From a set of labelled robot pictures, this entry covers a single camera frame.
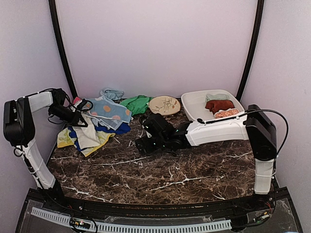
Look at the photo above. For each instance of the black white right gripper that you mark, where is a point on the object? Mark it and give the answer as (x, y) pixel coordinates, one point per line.
(148, 148)

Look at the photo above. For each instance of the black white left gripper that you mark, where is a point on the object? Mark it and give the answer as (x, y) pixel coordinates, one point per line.
(73, 122)

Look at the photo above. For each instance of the orange bunny pattern towel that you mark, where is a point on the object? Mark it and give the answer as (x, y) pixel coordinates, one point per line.
(226, 113)

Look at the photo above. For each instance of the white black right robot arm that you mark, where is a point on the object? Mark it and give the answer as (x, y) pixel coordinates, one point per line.
(252, 124)

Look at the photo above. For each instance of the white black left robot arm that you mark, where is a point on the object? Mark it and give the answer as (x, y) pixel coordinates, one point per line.
(19, 129)

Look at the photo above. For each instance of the pink cloth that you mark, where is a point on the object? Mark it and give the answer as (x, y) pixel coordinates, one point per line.
(76, 100)

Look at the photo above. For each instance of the yellow white cloth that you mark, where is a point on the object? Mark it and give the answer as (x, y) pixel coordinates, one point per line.
(68, 137)

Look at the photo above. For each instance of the dark blue towel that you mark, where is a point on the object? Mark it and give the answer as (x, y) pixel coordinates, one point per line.
(123, 128)

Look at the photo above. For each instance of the light blue dotted towel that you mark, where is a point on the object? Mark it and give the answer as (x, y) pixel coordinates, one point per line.
(108, 113)

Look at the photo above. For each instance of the green cloth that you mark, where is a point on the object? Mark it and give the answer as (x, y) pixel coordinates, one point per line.
(137, 105)

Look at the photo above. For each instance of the light blue crumpled cloth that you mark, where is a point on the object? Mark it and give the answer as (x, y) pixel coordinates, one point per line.
(112, 94)

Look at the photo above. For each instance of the beige round embroidered cloth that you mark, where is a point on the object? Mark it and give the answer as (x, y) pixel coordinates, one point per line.
(164, 105)

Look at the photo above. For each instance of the white plastic tub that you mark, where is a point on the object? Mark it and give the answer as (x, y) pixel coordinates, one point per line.
(194, 104)

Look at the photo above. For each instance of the rust brown rolled towel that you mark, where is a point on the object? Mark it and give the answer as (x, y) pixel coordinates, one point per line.
(216, 105)

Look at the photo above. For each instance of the pale green rolled towel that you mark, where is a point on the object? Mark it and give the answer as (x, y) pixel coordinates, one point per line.
(219, 96)

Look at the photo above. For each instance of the small green circuit board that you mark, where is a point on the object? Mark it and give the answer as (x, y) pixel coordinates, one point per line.
(79, 224)

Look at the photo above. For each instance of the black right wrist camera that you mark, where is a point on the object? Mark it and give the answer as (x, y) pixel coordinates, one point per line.
(157, 126)

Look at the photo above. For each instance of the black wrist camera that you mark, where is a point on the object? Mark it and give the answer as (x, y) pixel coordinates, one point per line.
(157, 126)
(59, 96)

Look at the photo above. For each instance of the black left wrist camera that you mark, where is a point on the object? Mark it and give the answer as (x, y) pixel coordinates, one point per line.
(59, 96)

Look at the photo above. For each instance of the black table front rail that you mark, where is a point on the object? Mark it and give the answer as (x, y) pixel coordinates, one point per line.
(222, 208)

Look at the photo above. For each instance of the white slotted cable duct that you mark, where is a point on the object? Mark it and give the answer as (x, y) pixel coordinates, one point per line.
(137, 225)

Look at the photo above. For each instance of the black left corner post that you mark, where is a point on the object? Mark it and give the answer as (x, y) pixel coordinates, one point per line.
(61, 47)

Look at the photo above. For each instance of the black corner post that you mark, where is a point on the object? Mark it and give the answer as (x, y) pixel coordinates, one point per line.
(61, 47)
(252, 49)

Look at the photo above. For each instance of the black right corner post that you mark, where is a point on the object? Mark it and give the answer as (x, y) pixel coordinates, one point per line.
(252, 49)

